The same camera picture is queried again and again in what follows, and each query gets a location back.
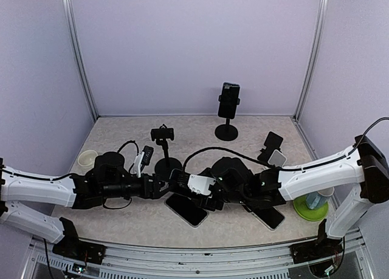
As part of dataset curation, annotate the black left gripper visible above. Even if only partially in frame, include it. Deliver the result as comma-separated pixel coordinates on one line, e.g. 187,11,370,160
101,173,177,199

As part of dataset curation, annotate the black round-base phone stand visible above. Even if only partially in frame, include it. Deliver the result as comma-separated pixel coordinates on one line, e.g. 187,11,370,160
214,95,241,142

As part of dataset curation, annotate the blue-edged black phone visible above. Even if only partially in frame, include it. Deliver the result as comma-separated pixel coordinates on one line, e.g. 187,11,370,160
218,82,240,119

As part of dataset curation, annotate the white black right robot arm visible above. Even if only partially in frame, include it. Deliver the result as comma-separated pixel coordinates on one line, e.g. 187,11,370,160
188,136,388,257

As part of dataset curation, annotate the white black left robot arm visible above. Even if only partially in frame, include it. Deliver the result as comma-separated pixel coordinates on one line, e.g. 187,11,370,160
1,151,173,258

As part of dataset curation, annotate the clear-case black phone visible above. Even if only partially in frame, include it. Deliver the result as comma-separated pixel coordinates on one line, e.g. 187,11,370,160
165,194,208,228

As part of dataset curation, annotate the white-edged black phone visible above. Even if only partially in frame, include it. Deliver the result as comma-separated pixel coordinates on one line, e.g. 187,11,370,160
243,205,285,231

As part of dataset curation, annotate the silver folding phone stand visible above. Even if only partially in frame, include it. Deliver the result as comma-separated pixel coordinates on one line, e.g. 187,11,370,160
267,150,287,168

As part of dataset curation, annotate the black folding phone stand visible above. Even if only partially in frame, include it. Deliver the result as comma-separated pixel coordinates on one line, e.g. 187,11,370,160
257,131,284,162

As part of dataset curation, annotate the white mug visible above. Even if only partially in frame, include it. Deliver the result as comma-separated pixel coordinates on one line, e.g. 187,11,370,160
77,150,98,168

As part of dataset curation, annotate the green plate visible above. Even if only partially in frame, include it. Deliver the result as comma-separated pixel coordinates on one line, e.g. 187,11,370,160
293,196,329,222

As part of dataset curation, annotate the light blue cup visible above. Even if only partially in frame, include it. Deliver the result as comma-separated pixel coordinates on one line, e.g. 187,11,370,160
306,187,334,210

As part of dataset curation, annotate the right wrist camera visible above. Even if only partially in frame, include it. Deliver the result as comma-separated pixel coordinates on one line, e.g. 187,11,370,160
170,169,216,196

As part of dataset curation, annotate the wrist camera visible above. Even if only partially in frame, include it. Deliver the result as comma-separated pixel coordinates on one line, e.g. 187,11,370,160
170,169,216,196
129,145,154,178

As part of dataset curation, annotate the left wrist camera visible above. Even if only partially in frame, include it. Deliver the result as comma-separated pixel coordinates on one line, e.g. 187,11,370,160
129,145,154,178

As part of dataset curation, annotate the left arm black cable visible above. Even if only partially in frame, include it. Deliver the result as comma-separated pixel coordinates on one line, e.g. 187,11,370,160
0,140,140,210

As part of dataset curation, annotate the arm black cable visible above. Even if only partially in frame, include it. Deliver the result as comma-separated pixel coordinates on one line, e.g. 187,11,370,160
182,117,389,173
0,140,140,210

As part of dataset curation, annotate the aluminium front rail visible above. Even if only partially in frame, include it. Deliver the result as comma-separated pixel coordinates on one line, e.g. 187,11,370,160
21,227,374,279

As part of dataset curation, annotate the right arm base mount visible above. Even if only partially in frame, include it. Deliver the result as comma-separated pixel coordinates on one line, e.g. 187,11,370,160
289,239,343,264

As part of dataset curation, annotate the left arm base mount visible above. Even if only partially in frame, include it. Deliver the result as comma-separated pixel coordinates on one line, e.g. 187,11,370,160
52,238,106,265

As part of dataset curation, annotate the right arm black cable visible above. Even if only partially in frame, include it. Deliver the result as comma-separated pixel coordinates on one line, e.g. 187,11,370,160
182,117,389,173

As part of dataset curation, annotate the left aluminium frame post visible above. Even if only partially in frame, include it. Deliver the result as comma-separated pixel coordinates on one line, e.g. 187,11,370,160
62,0,100,122

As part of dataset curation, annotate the aluminium frame post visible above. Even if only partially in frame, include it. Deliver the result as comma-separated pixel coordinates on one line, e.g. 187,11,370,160
62,0,100,122
294,0,329,123

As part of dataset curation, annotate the right aluminium frame post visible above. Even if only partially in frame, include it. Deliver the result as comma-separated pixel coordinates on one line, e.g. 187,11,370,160
294,0,329,123

